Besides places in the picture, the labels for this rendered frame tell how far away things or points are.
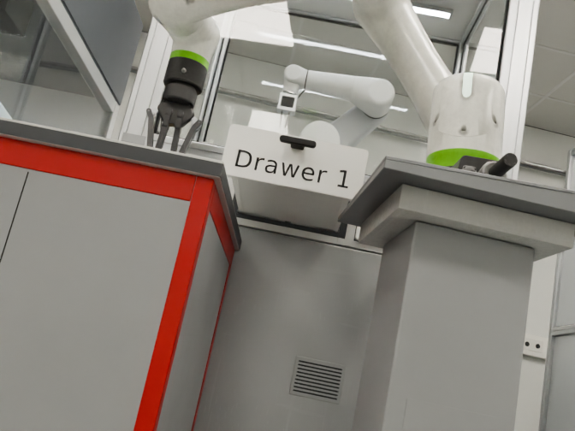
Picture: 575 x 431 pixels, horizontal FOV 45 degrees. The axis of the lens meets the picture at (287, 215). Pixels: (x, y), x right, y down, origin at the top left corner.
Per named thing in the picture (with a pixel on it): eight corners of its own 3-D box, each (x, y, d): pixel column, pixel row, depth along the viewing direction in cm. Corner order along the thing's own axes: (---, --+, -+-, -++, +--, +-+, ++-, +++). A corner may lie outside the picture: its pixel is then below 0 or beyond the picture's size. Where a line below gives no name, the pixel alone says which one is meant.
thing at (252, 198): (352, 194, 141) (357, 167, 142) (228, 170, 142) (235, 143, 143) (335, 238, 180) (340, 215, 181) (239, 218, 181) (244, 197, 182)
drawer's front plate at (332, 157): (359, 201, 139) (369, 150, 142) (218, 173, 140) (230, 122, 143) (358, 203, 140) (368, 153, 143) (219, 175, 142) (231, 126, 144)
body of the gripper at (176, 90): (200, 99, 163) (191, 135, 161) (164, 91, 163) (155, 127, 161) (199, 86, 156) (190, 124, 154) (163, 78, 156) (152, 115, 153)
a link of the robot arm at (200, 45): (230, 27, 168) (190, 26, 171) (212, -3, 156) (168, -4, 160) (217, 79, 164) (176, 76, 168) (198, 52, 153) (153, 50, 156)
